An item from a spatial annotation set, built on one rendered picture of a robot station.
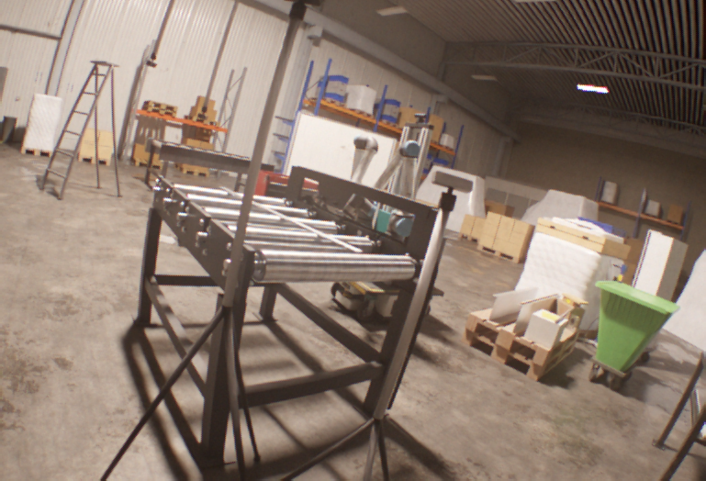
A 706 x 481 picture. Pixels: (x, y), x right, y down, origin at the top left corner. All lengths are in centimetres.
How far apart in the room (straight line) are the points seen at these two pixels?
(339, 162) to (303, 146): 71
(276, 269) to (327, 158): 566
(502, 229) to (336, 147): 522
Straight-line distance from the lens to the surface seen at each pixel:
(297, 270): 133
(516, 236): 1012
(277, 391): 162
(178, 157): 695
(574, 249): 485
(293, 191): 270
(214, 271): 142
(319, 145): 683
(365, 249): 194
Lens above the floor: 125
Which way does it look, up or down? 7 degrees down
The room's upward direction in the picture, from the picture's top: 15 degrees clockwise
